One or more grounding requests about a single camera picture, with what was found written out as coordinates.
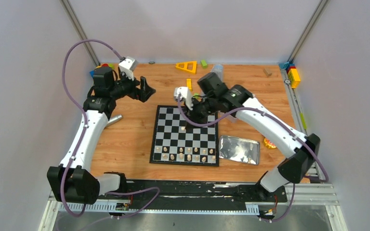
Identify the yellow triangle block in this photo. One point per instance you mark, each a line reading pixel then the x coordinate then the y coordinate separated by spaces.
pixel 188 66

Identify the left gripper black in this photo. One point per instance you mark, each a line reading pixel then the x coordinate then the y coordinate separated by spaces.
pixel 141 88

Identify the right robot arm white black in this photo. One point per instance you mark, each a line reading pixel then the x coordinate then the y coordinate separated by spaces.
pixel 300 150

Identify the toy car red blue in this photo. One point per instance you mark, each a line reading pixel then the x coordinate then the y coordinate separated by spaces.
pixel 268 144

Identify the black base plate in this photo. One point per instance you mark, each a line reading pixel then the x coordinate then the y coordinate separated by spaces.
pixel 198 195

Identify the stacked coloured bricks right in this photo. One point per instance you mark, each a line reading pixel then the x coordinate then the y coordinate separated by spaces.
pixel 292 73

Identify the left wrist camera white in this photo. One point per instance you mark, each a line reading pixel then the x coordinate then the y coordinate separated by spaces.
pixel 128 65

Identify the yellow curved block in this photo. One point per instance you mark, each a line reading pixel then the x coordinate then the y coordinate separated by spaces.
pixel 189 84

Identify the folding chess board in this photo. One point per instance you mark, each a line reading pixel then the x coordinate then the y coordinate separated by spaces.
pixel 167 133

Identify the silver metal cylinder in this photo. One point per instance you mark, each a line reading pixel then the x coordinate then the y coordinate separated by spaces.
pixel 114 120

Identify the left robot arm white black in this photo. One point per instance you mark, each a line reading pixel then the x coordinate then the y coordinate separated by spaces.
pixel 72 181

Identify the tin box with dark pieces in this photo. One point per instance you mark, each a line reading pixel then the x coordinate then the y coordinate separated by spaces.
pixel 232 118

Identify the green cube back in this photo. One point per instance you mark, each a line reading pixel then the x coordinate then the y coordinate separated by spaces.
pixel 204 64

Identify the coloured blocks left corner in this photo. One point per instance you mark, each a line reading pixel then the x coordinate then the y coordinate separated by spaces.
pixel 102 65

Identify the brown wooden block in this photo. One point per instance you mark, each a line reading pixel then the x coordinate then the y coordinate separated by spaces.
pixel 267 72

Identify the bubble-wrapped blue metronome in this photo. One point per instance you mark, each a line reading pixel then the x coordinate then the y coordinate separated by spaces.
pixel 218 69

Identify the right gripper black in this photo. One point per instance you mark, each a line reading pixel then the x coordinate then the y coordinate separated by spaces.
pixel 194 116

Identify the tin lid with light pieces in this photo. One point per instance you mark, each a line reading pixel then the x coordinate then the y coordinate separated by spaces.
pixel 239 150

